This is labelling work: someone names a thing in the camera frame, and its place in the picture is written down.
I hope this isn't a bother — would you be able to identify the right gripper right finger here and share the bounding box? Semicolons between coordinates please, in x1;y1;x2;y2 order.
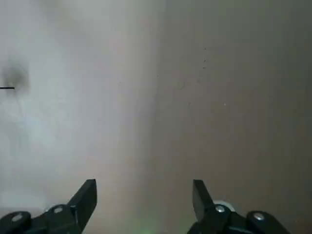
187;179;293;234

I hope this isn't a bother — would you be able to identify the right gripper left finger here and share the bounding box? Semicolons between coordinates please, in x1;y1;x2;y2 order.
0;179;98;234

